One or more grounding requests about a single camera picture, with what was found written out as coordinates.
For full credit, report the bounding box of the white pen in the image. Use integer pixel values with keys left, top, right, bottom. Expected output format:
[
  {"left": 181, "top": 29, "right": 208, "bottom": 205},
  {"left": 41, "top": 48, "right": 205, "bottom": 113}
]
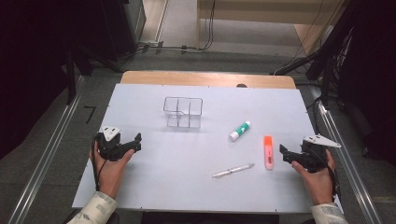
[{"left": 212, "top": 162, "right": 255, "bottom": 179}]

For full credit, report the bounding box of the left hand-held gripper cable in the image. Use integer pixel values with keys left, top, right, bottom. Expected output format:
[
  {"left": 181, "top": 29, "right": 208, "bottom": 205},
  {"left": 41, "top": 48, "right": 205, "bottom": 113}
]
[{"left": 92, "top": 139, "right": 108, "bottom": 191}]

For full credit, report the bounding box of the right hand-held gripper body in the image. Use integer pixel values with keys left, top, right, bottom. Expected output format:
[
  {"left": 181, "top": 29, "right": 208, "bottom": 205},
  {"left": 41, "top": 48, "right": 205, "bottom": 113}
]
[{"left": 300, "top": 133, "right": 342, "bottom": 174}]

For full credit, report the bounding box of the black curtain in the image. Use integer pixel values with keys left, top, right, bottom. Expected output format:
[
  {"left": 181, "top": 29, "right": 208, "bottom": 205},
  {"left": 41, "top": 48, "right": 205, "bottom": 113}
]
[
  {"left": 0, "top": 0, "right": 76, "bottom": 160},
  {"left": 339, "top": 0, "right": 396, "bottom": 167}
]

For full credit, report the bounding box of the black cabinet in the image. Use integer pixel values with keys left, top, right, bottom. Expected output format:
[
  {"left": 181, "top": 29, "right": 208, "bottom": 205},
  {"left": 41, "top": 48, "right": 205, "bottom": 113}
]
[{"left": 99, "top": 0, "right": 148, "bottom": 62}]

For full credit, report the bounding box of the green and white glue stick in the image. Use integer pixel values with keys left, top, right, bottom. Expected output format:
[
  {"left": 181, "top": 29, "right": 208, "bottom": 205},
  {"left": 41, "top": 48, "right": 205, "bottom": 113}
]
[{"left": 228, "top": 120, "right": 252, "bottom": 142}]

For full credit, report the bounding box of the person's left hand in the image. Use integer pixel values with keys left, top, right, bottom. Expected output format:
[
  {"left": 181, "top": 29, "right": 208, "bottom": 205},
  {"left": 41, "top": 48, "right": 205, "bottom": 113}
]
[{"left": 89, "top": 141, "right": 135, "bottom": 200}]

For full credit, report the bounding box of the black hanging cable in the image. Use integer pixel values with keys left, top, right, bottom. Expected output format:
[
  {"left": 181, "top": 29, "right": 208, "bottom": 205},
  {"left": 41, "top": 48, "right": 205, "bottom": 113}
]
[{"left": 204, "top": 0, "right": 217, "bottom": 51}]

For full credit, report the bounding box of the black floor cable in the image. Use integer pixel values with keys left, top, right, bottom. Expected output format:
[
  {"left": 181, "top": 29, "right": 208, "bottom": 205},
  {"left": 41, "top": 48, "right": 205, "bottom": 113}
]
[{"left": 136, "top": 42, "right": 202, "bottom": 54}]

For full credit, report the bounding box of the black tripod stand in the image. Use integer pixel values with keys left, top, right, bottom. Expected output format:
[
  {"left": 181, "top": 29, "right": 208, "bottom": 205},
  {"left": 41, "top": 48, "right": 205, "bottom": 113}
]
[{"left": 64, "top": 43, "right": 122, "bottom": 105}]

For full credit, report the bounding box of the black equipment stand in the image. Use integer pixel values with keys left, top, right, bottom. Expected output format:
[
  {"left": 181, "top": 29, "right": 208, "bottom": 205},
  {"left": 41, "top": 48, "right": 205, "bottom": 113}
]
[{"left": 270, "top": 27, "right": 356, "bottom": 106}]

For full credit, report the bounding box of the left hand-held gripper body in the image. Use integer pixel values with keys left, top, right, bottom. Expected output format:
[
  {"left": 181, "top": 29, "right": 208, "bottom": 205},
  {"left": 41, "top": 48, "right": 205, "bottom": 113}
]
[{"left": 94, "top": 125, "right": 127, "bottom": 162}]

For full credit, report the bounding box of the right hand-held gripper cable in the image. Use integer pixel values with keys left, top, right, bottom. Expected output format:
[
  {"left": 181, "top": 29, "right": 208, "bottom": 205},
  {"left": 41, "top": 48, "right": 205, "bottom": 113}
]
[{"left": 311, "top": 146, "right": 340, "bottom": 197}]

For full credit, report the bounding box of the orange highlighter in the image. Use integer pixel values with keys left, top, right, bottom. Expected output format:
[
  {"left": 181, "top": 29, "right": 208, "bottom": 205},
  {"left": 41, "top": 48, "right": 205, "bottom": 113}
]
[{"left": 263, "top": 135, "right": 275, "bottom": 171}]

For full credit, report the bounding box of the metal floor rail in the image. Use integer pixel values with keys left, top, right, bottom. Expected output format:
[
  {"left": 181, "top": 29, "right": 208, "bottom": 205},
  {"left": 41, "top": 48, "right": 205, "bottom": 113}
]
[
  {"left": 7, "top": 76, "right": 87, "bottom": 224},
  {"left": 311, "top": 87, "right": 382, "bottom": 224}
]

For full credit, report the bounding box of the light wooden table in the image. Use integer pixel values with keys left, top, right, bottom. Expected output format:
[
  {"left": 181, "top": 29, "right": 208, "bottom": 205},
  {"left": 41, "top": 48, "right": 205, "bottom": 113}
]
[{"left": 120, "top": 70, "right": 297, "bottom": 90}]

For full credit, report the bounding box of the clear plastic organizer box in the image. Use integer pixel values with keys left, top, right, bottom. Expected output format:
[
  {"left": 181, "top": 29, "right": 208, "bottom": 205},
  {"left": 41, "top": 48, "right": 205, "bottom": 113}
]
[{"left": 163, "top": 96, "right": 204, "bottom": 129}]

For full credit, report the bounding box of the hand-held gripper cable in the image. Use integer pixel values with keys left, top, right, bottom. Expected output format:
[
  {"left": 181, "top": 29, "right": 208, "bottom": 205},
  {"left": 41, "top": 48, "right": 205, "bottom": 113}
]
[
  {"left": 311, "top": 146, "right": 340, "bottom": 197},
  {"left": 92, "top": 139, "right": 108, "bottom": 191}
]

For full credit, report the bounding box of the beige wooden shelf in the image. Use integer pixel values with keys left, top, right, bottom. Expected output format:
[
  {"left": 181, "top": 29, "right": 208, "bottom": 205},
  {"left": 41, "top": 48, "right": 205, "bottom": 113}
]
[{"left": 195, "top": 0, "right": 347, "bottom": 52}]

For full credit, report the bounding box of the person's right hand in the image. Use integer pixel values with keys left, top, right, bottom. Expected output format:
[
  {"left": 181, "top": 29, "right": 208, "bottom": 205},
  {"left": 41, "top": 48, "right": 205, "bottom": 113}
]
[{"left": 291, "top": 150, "right": 337, "bottom": 205}]

